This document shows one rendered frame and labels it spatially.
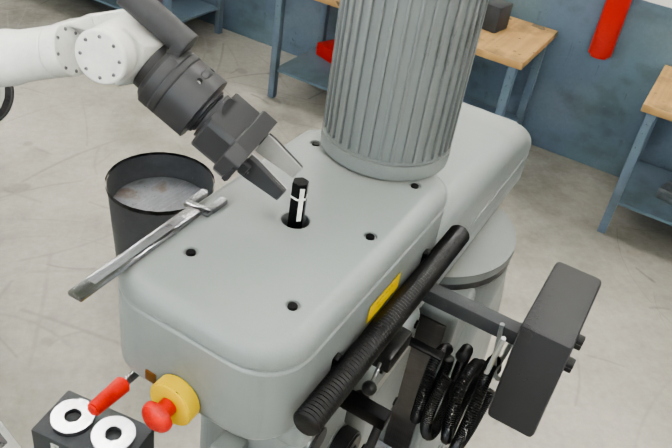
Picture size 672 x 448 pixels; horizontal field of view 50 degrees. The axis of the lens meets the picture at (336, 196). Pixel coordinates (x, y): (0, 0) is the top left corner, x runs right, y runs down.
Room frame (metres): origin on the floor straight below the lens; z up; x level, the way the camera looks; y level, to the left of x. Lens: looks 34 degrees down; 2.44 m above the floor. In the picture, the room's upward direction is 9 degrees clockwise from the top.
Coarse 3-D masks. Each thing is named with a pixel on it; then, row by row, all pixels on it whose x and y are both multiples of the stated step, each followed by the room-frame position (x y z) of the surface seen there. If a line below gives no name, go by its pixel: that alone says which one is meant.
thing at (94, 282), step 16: (192, 208) 0.73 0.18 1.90; (208, 208) 0.73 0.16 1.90; (176, 224) 0.69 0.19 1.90; (144, 240) 0.65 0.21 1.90; (160, 240) 0.65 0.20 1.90; (128, 256) 0.62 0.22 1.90; (96, 272) 0.58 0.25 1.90; (112, 272) 0.59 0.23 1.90; (80, 288) 0.55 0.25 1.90; (96, 288) 0.56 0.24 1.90
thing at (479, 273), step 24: (504, 216) 1.34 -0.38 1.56; (480, 240) 1.23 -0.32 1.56; (504, 240) 1.24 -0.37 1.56; (456, 264) 1.13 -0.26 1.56; (480, 264) 1.15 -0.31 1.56; (504, 264) 1.17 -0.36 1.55; (456, 288) 1.10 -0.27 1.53; (480, 288) 1.12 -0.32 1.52; (432, 312) 1.03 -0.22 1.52; (432, 336) 1.02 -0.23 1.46; (456, 336) 1.05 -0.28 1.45; (480, 336) 1.18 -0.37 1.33; (408, 360) 1.04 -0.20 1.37; (456, 360) 1.06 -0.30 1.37; (408, 384) 1.03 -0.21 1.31; (408, 408) 1.02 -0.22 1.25; (384, 432) 1.04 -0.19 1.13; (408, 432) 1.02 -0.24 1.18
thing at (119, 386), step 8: (128, 376) 0.61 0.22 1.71; (136, 376) 0.61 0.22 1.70; (112, 384) 0.59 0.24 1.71; (120, 384) 0.59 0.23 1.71; (128, 384) 0.60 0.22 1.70; (104, 392) 0.57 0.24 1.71; (112, 392) 0.58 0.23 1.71; (120, 392) 0.58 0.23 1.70; (96, 400) 0.56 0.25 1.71; (104, 400) 0.56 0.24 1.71; (112, 400) 0.57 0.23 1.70; (88, 408) 0.55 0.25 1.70; (96, 408) 0.55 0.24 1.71; (104, 408) 0.56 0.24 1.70
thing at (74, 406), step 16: (64, 400) 0.99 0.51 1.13; (80, 400) 0.99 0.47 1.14; (48, 416) 0.94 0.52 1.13; (64, 416) 0.95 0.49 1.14; (80, 416) 0.96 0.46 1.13; (96, 416) 0.96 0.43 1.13; (112, 416) 0.96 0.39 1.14; (128, 416) 0.98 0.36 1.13; (32, 432) 0.91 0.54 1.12; (48, 432) 0.91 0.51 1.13; (64, 432) 0.90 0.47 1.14; (80, 432) 0.91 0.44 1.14; (96, 432) 0.92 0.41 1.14; (112, 432) 0.93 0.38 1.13; (128, 432) 0.93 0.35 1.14; (144, 432) 0.94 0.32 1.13
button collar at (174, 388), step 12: (156, 384) 0.54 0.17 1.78; (168, 384) 0.54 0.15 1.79; (180, 384) 0.54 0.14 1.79; (156, 396) 0.54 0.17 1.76; (168, 396) 0.53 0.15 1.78; (180, 396) 0.53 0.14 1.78; (192, 396) 0.53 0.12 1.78; (180, 408) 0.52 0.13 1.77; (192, 408) 0.52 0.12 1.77; (180, 420) 0.52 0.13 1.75
